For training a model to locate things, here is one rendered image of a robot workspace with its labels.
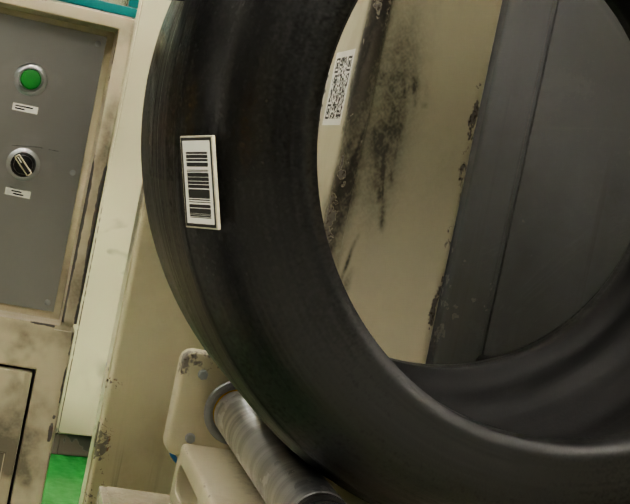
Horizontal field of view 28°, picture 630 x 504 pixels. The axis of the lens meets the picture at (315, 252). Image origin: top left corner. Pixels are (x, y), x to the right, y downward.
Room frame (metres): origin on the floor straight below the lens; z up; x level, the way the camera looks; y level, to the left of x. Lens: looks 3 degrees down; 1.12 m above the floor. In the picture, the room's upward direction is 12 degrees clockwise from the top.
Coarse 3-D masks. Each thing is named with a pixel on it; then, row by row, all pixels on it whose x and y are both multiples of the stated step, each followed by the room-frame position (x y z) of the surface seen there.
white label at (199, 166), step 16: (192, 144) 0.81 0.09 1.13; (208, 144) 0.79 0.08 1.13; (192, 160) 0.81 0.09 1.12; (208, 160) 0.79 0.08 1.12; (192, 176) 0.81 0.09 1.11; (208, 176) 0.80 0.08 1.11; (192, 192) 0.81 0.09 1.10; (208, 192) 0.80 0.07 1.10; (192, 208) 0.82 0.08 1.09; (208, 208) 0.80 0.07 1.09; (192, 224) 0.82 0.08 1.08; (208, 224) 0.80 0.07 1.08
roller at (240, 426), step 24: (216, 408) 1.13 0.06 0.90; (240, 408) 1.08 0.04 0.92; (240, 432) 1.02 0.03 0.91; (264, 432) 0.99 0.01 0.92; (240, 456) 1.00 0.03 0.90; (264, 456) 0.94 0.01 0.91; (288, 456) 0.91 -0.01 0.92; (264, 480) 0.90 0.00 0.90; (288, 480) 0.86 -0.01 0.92; (312, 480) 0.85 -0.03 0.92
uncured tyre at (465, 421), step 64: (192, 0) 0.85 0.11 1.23; (256, 0) 0.80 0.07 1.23; (320, 0) 0.80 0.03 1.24; (192, 64) 0.82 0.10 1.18; (256, 64) 0.80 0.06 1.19; (320, 64) 0.80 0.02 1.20; (192, 128) 0.82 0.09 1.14; (256, 128) 0.80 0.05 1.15; (256, 192) 0.80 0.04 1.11; (192, 256) 0.83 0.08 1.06; (256, 256) 0.80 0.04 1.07; (320, 256) 0.81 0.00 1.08; (192, 320) 0.93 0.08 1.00; (256, 320) 0.82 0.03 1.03; (320, 320) 0.81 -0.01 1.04; (576, 320) 1.17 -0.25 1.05; (256, 384) 0.84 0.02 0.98; (320, 384) 0.82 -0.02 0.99; (384, 384) 0.82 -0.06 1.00; (448, 384) 1.13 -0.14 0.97; (512, 384) 1.14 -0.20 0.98; (576, 384) 1.15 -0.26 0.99; (320, 448) 0.85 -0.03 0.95; (384, 448) 0.83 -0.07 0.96; (448, 448) 0.84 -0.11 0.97; (512, 448) 0.85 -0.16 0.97; (576, 448) 0.86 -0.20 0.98
